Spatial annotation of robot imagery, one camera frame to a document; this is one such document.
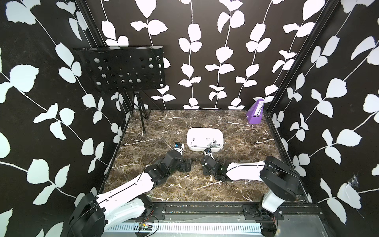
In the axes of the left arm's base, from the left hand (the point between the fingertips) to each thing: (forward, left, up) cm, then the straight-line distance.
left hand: (187, 157), depth 81 cm
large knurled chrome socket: (+14, -18, -10) cm, 25 cm away
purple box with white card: (+35, -51, -3) cm, 62 cm away
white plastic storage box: (+19, -8, -10) cm, 23 cm away
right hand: (+1, -10, -11) cm, 15 cm away
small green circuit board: (-30, +21, -12) cm, 39 cm away
